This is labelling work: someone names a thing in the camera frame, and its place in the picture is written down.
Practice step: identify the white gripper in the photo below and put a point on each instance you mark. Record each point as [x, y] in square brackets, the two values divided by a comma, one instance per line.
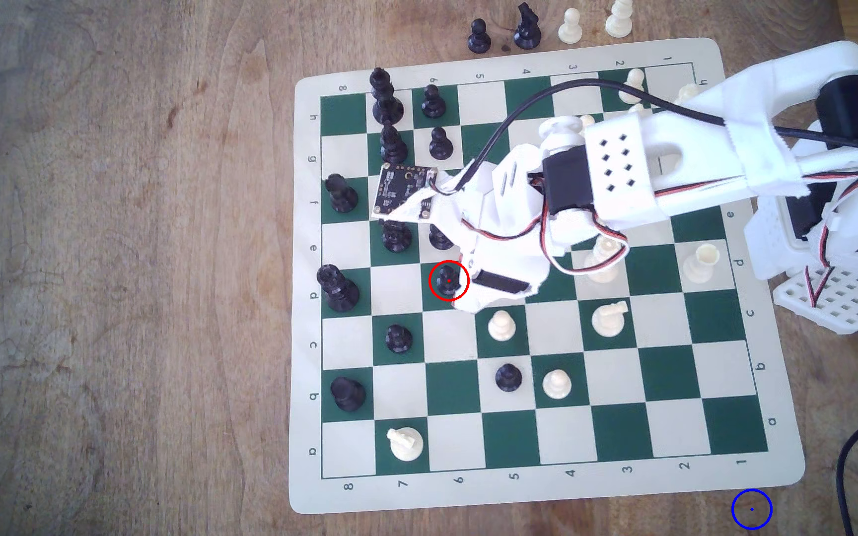
[502, 283]

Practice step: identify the black chess pawn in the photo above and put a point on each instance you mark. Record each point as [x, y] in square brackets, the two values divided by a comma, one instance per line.
[479, 37]
[398, 340]
[448, 281]
[508, 379]
[440, 145]
[433, 104]

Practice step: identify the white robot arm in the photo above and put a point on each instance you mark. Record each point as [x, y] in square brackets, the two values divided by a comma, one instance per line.
[704, 149]

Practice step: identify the white chess pawn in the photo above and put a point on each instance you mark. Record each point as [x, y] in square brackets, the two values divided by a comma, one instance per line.
[557, 385]
[587, 119]
[570, 28]
[501, 327]
[632, 74]

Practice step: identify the black chess bishop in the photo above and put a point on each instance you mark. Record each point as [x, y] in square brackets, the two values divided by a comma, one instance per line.
[393, 147]
[440, 240]

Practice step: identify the black chess knight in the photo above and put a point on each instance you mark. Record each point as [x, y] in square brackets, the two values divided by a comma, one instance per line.
[397, 238]
[526, 30]

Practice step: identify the green and cream chess mat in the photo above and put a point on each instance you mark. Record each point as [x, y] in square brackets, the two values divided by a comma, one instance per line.
[451, 387]

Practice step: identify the white chess queen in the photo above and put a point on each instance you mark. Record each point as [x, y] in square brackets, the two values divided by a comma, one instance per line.
[604, 270]

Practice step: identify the white chess knight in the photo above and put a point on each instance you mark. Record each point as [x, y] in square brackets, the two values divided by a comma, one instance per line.
[609, 320]

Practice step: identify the black chess queen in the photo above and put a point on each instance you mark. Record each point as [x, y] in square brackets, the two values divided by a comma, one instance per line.
[339, 290]

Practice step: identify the black chess rook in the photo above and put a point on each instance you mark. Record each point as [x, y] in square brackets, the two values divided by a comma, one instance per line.
[348, 394]
[341, 195]

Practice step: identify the black chess king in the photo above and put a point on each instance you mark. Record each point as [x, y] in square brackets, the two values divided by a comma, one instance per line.
[387, 104]

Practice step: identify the white chess rook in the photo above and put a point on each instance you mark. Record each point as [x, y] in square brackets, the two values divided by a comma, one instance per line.
[700, 265]

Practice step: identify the white chess king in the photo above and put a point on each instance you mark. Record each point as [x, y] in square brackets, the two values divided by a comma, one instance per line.
[687, 91]

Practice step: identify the white cloth tape wrap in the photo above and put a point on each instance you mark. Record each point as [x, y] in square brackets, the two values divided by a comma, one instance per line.
[760, 160]

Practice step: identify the black camera circuit board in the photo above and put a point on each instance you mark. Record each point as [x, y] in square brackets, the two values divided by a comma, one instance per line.
[403, 186]

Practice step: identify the white gridded robot base plate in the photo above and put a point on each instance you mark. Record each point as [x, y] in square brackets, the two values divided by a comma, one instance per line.
[838, 301]

